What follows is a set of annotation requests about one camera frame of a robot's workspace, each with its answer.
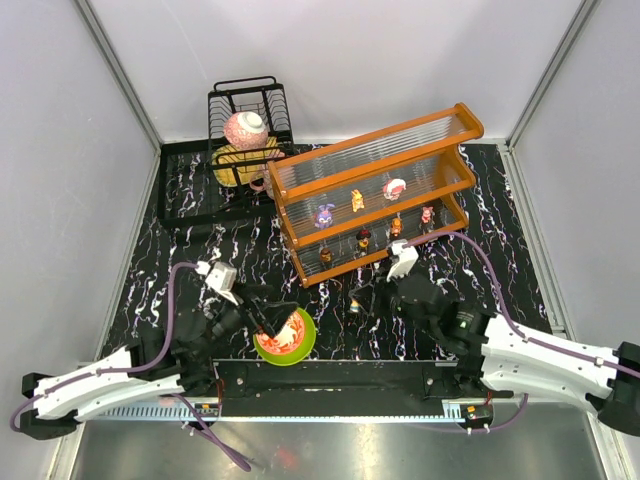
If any pink patterned bowl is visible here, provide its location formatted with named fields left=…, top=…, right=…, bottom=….
left=223, top=111, right=268, bottom=150

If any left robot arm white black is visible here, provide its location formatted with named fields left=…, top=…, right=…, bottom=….
left=10, top=285, right=298, bottom=440

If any purple cable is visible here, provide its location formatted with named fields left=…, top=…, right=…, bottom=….
left=10, top=262, right=251, bottom=472
left=407, top=230, right=640, bottom=434

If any black marble pattern mat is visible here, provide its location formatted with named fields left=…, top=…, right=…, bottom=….
left=100, top=143, right=552, bottom=361

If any pink flamingo toy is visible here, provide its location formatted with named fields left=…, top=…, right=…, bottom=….
left=382, top=178, right=406, bottom=201

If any brown haired boy toy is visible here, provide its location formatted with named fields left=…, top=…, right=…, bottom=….
left=349, top=300, right=361, bottom=314

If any black wire dish rack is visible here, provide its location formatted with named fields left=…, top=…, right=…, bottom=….
left=156, top=75, right=294, bottom=230

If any black haired figure toy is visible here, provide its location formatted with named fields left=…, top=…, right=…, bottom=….
left=356, top=229, right=371, bottom=252

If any pink pig toy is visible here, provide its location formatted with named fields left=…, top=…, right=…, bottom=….
left=421, top=206, right=434, bottom=225

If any orange figure toy on shelf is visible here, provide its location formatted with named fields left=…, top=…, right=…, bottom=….
left=389, top=217, right=403, bottom=238

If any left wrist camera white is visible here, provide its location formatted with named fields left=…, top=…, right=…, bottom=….
left=196, top=261, right=240, bottom=306

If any pink mug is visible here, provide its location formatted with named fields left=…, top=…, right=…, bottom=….
left=249, top=169, right=274, bottom=199

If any small orange figure toy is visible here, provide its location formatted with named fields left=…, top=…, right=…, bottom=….
left=351, top=189, right=365, bottom=213

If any yellow patterned bowl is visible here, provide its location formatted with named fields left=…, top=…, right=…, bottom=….
left=211, top=137, right=285, bottom=187

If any green bowl red pattern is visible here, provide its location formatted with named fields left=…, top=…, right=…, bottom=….
left=253, top=307, right=316, bottom=367

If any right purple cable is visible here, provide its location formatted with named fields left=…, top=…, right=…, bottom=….
left=407, top=230, right=640, bottom=434

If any purple bunny toy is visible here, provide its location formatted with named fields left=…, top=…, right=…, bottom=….
left=314, top=203, right=335, bottom=230

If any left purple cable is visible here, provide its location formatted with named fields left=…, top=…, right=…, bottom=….
left=10, top=262, right=251, bottom=472

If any brown figure toy on shelf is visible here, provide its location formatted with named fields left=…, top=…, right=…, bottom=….
left=320, top=248, right=332, bottom=263

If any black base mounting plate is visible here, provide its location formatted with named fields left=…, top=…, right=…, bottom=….
left=217, top=360, right=488, bottom=420

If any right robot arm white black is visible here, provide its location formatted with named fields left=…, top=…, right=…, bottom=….
left=349, top=274, right=639, bottom=436

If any orange clear display shelf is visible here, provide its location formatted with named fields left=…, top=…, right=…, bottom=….
left=267, top=103, right=484, bottom=287

